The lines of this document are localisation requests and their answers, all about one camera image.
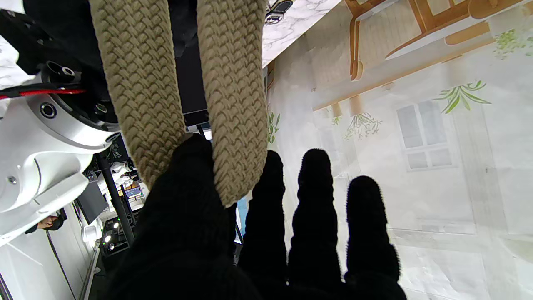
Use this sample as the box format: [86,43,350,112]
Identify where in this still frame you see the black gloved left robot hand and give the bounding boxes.
[106,134,407,300]

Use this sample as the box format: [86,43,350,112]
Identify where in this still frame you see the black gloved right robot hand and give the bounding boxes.
[23,0,121,125]

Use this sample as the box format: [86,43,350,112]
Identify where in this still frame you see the beige woven belt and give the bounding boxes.
[89,0,269,208]

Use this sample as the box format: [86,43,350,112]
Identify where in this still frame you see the black stand pole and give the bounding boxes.
[97,152,136,247]

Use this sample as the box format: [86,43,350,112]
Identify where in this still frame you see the dark monitor screen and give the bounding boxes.
[77,181,110,225]

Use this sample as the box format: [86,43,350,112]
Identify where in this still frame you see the printed room scene backdrop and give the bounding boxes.
[262,0,533,300]

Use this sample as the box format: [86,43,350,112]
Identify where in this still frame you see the right arm red black cable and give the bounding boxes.
[0,85,86,100]

